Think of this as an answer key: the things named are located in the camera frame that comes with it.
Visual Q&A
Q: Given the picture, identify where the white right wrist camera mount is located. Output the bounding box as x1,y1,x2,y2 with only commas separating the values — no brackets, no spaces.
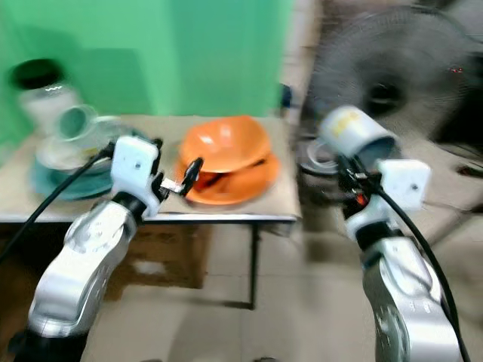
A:
376,158,433,227

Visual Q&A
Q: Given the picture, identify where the grey mug with yellow print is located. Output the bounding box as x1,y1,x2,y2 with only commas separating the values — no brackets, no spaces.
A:
305,105,400,171

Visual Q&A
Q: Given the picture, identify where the glass jar with black lid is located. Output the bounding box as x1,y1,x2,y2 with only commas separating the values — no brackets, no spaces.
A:
11,58,82,138

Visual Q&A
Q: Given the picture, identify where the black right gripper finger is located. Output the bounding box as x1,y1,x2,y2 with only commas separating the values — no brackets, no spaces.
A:
335,154,369,185

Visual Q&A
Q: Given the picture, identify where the teal plate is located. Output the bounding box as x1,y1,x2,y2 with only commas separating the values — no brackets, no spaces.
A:
31,153,123,201

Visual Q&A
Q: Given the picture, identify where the teal cup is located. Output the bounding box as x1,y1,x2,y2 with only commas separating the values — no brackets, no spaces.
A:
55,104,115,149

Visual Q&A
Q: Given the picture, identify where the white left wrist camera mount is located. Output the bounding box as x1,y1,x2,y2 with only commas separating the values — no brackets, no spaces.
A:
110,136,162,201

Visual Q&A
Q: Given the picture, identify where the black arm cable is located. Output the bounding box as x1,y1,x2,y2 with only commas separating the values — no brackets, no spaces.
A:
368,178,473,362
0,142,123,261

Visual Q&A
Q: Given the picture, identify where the black floor fan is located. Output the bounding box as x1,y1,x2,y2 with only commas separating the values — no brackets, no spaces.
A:
299,5,483,180

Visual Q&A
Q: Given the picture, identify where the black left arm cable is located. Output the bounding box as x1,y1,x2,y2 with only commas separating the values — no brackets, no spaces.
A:
0,142,123,261

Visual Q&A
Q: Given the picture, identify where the orange plate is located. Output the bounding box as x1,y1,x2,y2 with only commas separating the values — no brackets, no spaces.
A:
174,151,281,207

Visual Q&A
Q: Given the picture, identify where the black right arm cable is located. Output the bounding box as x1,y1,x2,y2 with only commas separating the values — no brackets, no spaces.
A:
368,178,473,362

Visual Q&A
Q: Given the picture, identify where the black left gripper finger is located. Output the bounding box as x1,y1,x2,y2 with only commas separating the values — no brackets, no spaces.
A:
179,156,205,190

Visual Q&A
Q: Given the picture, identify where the pale grey bowl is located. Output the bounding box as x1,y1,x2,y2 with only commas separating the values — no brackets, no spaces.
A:
37,116,131,172

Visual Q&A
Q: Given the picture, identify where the beige table with black legs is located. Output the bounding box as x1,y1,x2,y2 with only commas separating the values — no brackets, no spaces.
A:
0,115,303,311

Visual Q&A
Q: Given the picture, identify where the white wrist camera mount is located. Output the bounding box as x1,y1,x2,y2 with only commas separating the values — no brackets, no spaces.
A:
110,136,162,201
376,158,433,227

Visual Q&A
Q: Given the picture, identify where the brown cardboard box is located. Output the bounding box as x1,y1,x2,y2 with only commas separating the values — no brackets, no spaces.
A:
109,223,209,293

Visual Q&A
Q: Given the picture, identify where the orange bowl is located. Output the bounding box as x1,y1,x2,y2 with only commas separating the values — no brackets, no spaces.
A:
179,115,272,173

